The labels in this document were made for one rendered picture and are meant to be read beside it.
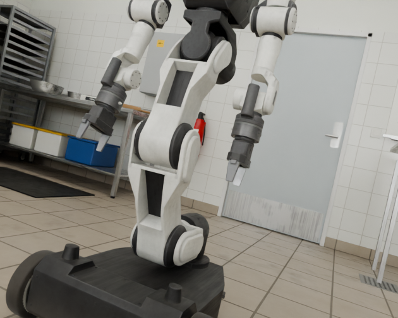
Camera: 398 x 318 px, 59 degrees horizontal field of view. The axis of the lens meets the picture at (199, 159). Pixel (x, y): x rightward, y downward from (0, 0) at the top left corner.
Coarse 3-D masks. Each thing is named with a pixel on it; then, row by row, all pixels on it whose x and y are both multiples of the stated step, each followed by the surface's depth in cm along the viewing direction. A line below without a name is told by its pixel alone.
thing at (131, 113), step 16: (0, 96) 404; (32, 96) 418; (48, 96) 373; (64, 96) 456; (128, 112) 335; (128, 128) 337; (32, 160) 465; (64, 160) 366; (128, 176) 360; (112, 192) 338
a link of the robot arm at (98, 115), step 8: (104, 96) 114; (112, 96) 114; (96, 104) 118; (104, 104) 114; (112, 104) 114; (120, 104) 116; (88, 112) 114; (96, 112) 112; (104, 112) 113; (112, 112) 116; (88, 120) 110; (96, 120) 111; (104, 120) 114; (112, 120) 118; (96, 128) 116; (104, 128) 115
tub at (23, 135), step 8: (16, 128) 406; (24, 128) 401; (32, 128) 395; (40, 128) 405; (16, 136) 405; (24, 136) 400; (32, 136) 396; (16, 144) 404; (24, 144) 399; (32, 144) 398
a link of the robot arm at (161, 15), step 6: (132, 0) 122; (162, 0) 120; (168, 0) 123; (156, 6) 118; (162, 6) 120; (168, 6) 124; (156, 12) 118; (162, 12) 121; (168, 12) 125; (132, 18) 124; (156, 18) 119; (162, 18) 122
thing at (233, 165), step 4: (232, 160) 99; (236, 160) 99; (228, 164) 100; (232, 164) 100; (236, 164) 100; (228, 168) 100; (232, 168) 100; (236, 168) 99; (228, 172) 100; (232, 172) 99; (236, 172) 100; (228, 176) 100; (232, 176) 99; (228, 180) 100; (232, 180) 99
